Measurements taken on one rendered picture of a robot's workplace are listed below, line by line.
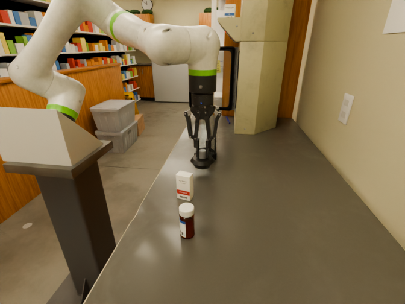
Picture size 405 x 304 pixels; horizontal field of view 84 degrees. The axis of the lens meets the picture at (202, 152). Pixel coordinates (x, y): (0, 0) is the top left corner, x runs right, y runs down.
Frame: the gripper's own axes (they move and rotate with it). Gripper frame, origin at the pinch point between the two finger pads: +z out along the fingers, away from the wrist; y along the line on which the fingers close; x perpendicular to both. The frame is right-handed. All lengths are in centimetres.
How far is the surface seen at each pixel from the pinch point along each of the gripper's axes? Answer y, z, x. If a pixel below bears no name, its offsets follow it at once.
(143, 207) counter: 15.2, 10.4, 23.6
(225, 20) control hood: -5, -46, -45
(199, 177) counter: 0.8, 10.3, 3.9
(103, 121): 161, 56, -198
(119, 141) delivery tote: 143, 84, -198
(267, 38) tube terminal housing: -25, -38, -47
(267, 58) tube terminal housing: -27, -29, -48
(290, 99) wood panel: -49, -3, -83
